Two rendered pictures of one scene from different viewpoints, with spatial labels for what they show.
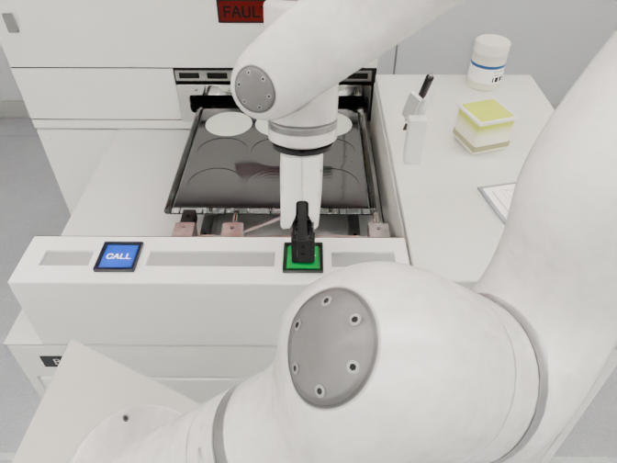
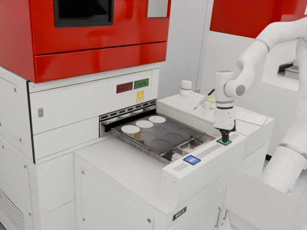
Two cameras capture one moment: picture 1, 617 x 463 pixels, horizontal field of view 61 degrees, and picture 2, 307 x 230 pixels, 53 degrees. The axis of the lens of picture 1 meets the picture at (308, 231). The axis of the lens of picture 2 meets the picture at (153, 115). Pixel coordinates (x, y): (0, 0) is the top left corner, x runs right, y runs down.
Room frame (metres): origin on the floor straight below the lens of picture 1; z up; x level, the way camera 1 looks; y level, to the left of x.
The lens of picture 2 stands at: (-0.07, 1.23, 1.62)
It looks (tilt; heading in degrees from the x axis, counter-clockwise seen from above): 23 degrees down; 311
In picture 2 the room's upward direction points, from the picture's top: 5 degrees clockwise
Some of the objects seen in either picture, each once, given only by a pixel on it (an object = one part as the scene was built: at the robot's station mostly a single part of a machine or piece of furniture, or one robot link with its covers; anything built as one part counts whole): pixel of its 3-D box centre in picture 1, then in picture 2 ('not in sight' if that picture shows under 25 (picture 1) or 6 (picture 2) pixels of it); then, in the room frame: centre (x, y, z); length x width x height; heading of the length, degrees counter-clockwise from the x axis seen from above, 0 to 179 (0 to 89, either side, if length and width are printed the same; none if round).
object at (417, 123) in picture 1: (415, 122); (203, 104); (0.77, -0.18, 1.03); 0.06 x 0.04 x 0.13; 0
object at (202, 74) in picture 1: (273, 75); (129, 109); (1.10, 0.08, 0.96); 0.44 x 0.01 x 0.02; 90
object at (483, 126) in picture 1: (483, 127); (209, 102); (0.81, -0.31, 1.00); 0.07 x 0.07 x 0.07; 18
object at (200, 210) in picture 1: (270, 210); (184, 143); (0.70, 0.07, 0.90); 0.38 x 0.01 x 0.01; 90
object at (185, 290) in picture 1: (219, 291); (207, 164); (0.52, 0.13, 0.89); 0.55 x 0.09 x 0.14; 90
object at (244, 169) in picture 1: (275, 152); (158, 131); (0.88, 0.06, 0.90); 0.34 x 0.34 x 0.01; 0
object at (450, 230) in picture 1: (479, 184); (212, 119); (0.78, -0.32, 0.89); 0.62 x 0.35 x 0.14; 0
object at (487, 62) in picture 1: (487, 62); (185, 88); (1.04, -0.38, 1.01); 0.07 x 0.07 x 0.10
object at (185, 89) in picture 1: (274, 102); (130, 119); (1.09, 0.08, 0.89); 0.44 x 0.02 x 0.10; 90
